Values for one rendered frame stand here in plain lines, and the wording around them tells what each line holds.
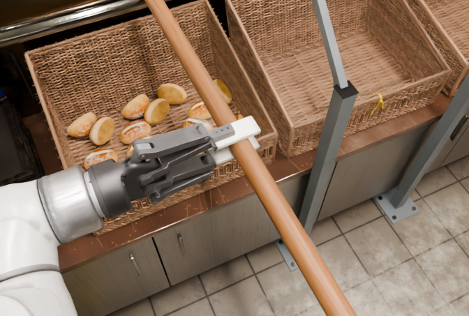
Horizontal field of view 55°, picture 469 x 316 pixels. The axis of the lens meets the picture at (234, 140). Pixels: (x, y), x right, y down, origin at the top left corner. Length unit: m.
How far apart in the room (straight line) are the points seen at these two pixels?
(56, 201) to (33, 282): 0.09
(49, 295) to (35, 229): 0.08
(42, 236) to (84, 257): 0.69
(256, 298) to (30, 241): 1.29
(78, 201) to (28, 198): 0.06
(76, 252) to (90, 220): 0.70
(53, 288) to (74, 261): 0.71
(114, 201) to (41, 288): 0.13
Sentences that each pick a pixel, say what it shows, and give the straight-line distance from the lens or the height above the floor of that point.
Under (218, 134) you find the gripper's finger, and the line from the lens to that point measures 0.60.
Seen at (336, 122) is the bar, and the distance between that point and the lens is 1.10.
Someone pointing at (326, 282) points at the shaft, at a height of 1.20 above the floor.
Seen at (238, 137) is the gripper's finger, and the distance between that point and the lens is 0.61.
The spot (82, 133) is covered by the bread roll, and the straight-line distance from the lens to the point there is 1.42.
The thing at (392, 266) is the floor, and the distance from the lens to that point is 1.91.
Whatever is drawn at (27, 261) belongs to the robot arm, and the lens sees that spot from 0.57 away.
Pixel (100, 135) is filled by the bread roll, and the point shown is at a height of 0.64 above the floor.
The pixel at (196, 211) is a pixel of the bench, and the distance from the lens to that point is 1.26.
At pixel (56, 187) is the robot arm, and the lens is 0.59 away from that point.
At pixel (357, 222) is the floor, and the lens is 1.95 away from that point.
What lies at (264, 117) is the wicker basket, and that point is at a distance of 1.25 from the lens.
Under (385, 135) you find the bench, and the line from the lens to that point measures 1.47.
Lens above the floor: 1.71
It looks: 55 degrees down
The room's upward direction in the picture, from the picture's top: straight up
